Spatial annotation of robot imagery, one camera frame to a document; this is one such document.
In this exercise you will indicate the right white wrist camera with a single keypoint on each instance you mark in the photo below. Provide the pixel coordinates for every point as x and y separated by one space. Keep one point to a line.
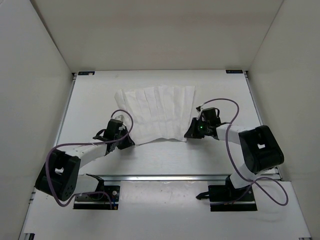
199 109

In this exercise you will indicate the left aluminium table rail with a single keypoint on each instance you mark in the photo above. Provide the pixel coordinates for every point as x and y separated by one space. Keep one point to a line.
65 110

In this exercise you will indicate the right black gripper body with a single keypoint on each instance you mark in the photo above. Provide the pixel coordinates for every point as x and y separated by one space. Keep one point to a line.
207 125

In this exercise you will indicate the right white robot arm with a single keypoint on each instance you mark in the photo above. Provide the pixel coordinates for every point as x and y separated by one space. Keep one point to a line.
260 150

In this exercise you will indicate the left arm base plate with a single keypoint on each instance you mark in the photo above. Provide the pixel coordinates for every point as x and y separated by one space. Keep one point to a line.
100 201

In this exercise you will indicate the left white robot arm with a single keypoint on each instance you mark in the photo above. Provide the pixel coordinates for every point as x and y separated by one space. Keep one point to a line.
62 167

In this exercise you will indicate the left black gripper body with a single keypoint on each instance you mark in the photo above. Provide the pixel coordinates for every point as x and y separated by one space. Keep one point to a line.
119 135

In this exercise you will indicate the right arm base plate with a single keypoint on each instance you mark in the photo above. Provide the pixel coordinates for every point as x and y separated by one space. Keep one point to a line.
223 199

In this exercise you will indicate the right aluminium table rail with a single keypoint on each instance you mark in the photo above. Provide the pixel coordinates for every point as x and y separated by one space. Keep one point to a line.
258 109

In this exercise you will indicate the white skirt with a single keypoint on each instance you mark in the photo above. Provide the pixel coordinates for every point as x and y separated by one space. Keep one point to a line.
159 112

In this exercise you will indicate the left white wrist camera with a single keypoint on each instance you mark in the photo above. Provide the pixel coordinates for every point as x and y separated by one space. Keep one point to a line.
119 119

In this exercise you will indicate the left blue corner sticker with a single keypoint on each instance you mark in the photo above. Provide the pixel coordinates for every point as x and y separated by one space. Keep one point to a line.
86 73

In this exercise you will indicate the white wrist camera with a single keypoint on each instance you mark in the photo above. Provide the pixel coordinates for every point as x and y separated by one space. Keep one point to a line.
119 119
199 109

